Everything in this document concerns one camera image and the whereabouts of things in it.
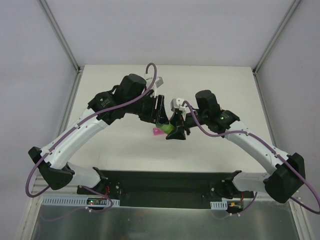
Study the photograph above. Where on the front aluminium rail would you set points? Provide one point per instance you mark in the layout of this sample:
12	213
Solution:
39	185

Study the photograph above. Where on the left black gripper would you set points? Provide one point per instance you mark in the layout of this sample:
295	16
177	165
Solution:
159	109

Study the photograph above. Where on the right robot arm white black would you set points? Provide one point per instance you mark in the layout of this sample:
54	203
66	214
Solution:
283	173

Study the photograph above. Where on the right white cable duct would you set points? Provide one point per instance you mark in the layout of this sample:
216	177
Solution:
219	205

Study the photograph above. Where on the aluminium frame post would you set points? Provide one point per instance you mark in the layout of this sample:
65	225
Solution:
58	33
277	34

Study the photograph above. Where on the green pill bottle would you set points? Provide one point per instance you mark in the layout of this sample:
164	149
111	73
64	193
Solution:
169	129

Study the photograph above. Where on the right aluminium frame post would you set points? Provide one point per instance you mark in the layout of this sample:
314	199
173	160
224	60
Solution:
277	34

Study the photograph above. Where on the left white cable duct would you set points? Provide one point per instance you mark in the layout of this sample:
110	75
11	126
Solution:
75	201

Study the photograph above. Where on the white cable duct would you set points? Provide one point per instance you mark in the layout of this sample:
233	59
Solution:
219	205
75	201

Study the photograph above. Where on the left aluminium frame post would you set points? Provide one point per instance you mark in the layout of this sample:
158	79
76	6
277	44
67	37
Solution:
58	33

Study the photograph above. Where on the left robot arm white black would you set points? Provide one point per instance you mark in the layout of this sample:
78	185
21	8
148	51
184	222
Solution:
134	95

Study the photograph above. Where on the pink weekly pill organizer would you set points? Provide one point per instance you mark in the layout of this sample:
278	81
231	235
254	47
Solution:
157	131

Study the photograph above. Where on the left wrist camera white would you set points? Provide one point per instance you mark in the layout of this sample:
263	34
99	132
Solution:
158	82

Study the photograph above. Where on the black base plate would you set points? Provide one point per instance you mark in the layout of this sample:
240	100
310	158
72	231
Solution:
152	189

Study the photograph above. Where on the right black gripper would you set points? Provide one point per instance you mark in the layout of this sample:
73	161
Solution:
182	122

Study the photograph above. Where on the green bottle cap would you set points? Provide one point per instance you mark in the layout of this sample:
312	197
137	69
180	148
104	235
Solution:
162	126

